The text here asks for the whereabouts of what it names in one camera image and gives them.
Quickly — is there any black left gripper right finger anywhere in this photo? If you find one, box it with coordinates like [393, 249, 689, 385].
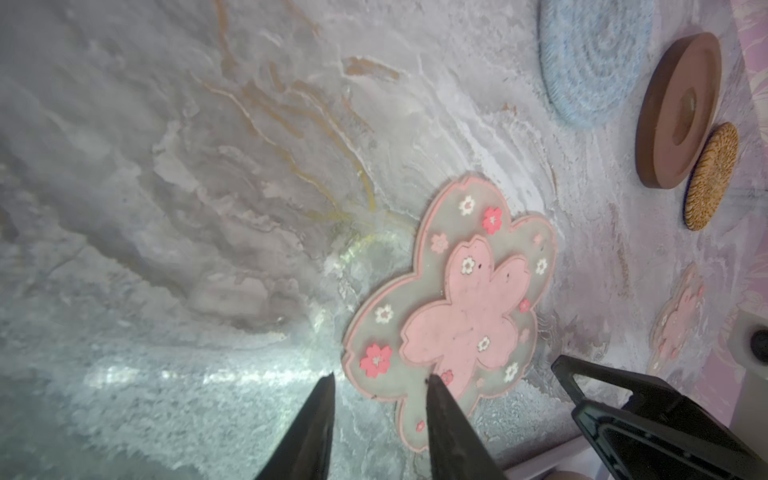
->
[426, 374, 505, 480]

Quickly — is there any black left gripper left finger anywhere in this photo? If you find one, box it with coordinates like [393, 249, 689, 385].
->
[255, 373, 335, 480]

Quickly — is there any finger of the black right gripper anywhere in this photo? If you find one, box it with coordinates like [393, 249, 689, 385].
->
[551, 355, 767, 479]

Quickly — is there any pink flower silicone coaster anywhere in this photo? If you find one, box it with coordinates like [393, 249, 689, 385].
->
[647, 263, 705, 375]

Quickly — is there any woven rattan round coaster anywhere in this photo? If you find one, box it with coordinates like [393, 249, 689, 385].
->
[684, 122, 739, 231]

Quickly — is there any brown wooden round coaster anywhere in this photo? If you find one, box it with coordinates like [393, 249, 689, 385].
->
[635, 32, 722, 189]

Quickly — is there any blue woven round coaster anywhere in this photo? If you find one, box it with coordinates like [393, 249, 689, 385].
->
[538, 0, 655, 129]

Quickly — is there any lilac plastic tray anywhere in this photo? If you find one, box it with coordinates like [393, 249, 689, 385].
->
[504, 436, 612, 479]

